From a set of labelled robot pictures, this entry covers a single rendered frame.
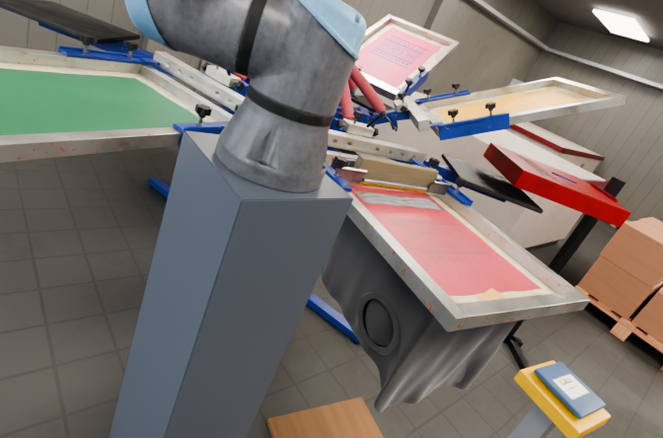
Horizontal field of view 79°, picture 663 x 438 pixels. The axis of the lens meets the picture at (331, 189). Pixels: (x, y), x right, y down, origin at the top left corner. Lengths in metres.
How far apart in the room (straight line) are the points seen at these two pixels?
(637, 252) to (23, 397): 3.91
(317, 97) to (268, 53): 0.07
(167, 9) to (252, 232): 0.26
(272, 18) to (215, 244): 0.27
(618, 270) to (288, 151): 3.74
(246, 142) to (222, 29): 0.13
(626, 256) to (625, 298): 0.34
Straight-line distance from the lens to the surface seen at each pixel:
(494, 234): 1.44
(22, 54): 1.52
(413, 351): 1.08
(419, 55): 2.94
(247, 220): 0.47
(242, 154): 0.49
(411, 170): 1.40
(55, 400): 1.74
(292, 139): 0.49
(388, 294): 1.08
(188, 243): 0.57
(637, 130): 9.50
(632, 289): 4.08
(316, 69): 0.47
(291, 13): 0.47
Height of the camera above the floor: 1.41
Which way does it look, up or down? 22 degrees down
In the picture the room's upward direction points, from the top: 23 degrees clockwise
